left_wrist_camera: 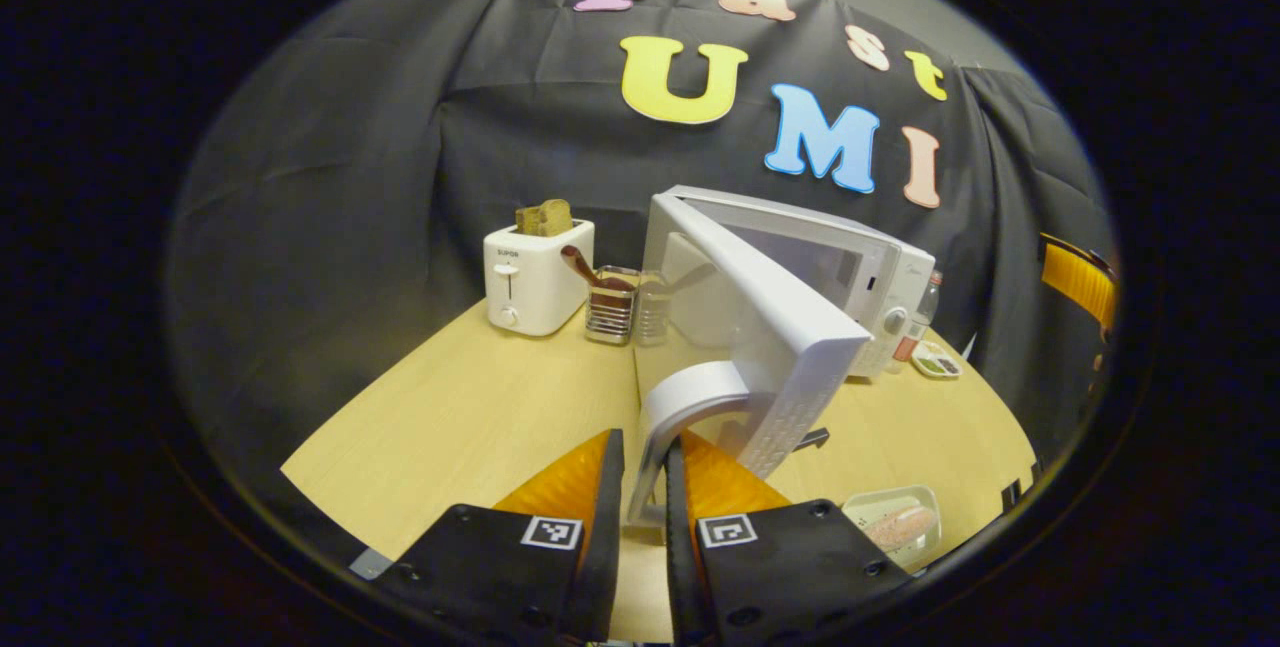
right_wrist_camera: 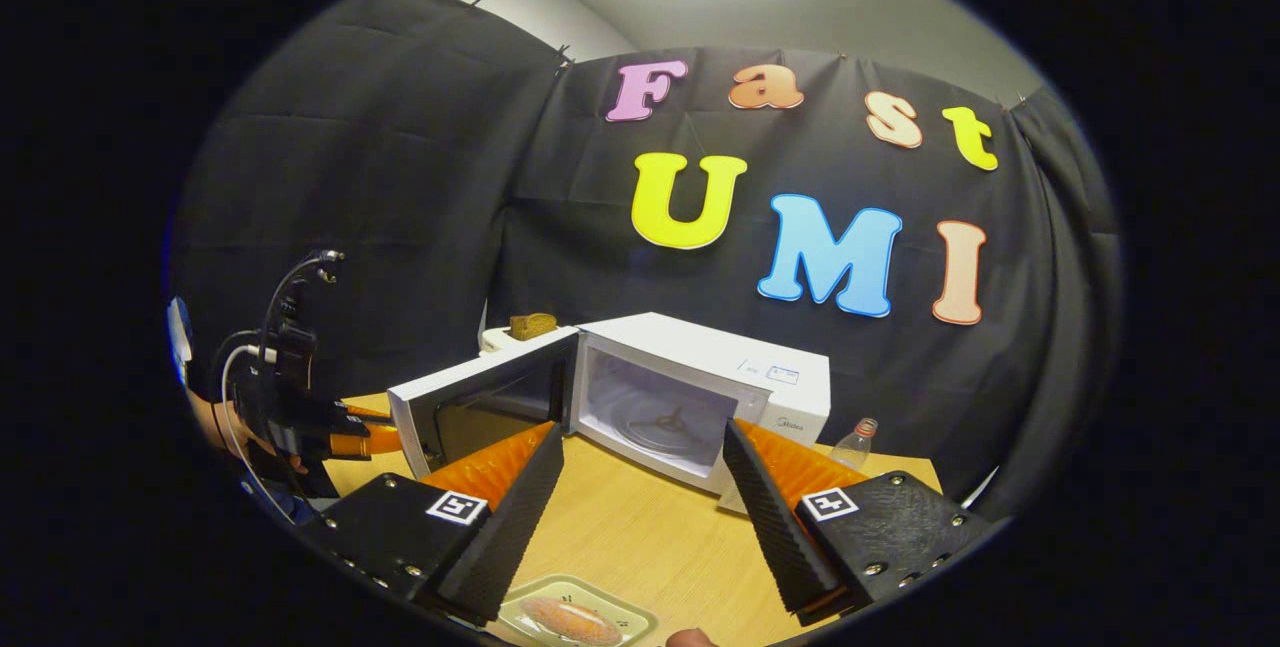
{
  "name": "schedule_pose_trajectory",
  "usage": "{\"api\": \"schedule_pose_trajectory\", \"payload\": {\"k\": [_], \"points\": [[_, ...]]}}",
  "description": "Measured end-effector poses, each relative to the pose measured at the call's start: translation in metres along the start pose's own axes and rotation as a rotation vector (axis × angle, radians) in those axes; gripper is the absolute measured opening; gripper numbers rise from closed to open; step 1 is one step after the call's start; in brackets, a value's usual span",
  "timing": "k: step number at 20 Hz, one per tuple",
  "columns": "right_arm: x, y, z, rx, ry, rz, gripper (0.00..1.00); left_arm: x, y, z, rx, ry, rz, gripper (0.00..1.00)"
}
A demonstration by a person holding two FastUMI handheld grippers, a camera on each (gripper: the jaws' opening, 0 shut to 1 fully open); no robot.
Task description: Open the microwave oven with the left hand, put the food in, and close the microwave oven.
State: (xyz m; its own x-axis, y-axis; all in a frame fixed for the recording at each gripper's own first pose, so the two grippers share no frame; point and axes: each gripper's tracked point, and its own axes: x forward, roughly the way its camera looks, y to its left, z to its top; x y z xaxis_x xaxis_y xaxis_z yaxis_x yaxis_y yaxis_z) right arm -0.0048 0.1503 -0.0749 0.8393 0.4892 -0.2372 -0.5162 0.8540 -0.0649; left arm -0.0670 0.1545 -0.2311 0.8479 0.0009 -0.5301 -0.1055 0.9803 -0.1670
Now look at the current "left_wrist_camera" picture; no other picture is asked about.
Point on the white divided dish with beans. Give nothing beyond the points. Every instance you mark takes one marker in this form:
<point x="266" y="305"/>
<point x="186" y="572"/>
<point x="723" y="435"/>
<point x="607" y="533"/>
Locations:
<point x="935" y="362"/>

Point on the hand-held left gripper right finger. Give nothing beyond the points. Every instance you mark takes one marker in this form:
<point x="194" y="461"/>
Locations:
<point x="790" y="577"/>

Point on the black backdrop cloth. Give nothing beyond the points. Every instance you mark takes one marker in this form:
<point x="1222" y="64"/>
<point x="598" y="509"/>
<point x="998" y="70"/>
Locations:
<point x="350" y="177"/>

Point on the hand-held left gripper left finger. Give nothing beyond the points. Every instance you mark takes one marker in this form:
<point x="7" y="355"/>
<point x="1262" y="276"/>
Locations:
<point x="500" y="577"/>

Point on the brown bread slice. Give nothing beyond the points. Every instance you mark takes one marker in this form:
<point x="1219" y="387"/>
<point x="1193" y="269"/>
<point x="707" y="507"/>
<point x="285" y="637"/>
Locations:
<point x="545" y="217"/>

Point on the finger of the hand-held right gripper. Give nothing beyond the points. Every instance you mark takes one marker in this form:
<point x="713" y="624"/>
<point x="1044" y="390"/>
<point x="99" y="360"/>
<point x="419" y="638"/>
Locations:
<point x="1080" y="282"/>

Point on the white microwave oven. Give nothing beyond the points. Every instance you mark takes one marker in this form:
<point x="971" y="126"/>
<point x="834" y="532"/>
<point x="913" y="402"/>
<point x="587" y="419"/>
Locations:
<point x="790" y="347"/>

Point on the clear plastic food tray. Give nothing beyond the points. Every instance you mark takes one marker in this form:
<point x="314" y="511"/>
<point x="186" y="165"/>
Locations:
<point x="875" y="507"/>

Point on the white toaster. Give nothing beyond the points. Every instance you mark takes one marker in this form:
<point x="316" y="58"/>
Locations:
<point x="535" y="282"/>

